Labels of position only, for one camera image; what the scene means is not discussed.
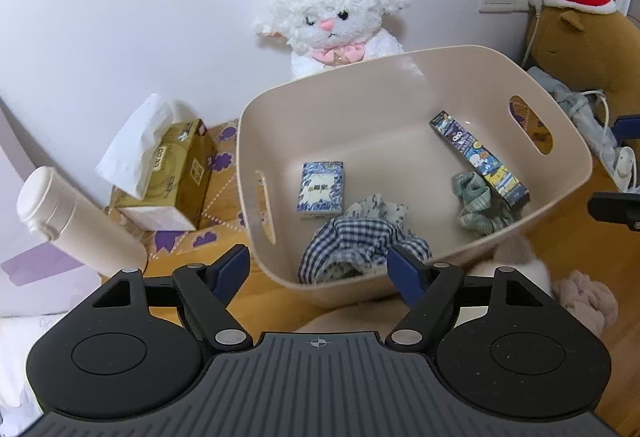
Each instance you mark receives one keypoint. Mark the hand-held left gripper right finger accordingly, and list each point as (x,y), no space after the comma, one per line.
(401,273)

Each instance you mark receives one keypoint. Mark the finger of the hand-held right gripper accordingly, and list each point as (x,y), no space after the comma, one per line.
(629,127)
(617,211)

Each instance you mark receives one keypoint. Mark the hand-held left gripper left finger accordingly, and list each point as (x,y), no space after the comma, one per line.
(231,268)

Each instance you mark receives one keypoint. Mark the blue checked cloth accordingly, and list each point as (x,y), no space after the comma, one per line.
(350,242)

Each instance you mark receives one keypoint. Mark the pink fluffy sock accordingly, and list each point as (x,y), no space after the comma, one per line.
(520,267)
(587,299)

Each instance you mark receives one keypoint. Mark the beige plastic storage bin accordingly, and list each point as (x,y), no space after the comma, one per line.
(380,127)

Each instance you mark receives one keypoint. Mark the wooden desktop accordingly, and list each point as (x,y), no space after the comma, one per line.
(565,222)

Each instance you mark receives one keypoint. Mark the light blue cloth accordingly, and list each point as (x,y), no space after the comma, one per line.
(590,122)

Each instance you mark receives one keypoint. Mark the white plastic device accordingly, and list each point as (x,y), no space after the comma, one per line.
(627,169)

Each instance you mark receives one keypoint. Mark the brown capybara plush toy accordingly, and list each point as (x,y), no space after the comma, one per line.
(600,52)

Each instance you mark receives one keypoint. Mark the green checked sock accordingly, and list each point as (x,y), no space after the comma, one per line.
(475,207)

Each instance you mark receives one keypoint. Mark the gold tissue box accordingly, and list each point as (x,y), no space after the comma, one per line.
(185,167)

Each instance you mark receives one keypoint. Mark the blue patterned card box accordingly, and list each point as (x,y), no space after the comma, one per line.
(321,189)

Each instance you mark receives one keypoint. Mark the long cartoon print box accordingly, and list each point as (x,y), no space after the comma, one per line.
(480,157)

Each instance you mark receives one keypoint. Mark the white plastic bottle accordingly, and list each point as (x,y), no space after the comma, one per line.
(75,222)

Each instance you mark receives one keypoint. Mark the white blanket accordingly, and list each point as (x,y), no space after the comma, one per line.
(12,357)

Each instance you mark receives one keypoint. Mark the white sheep plush toy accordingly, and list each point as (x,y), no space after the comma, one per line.
(330,12)

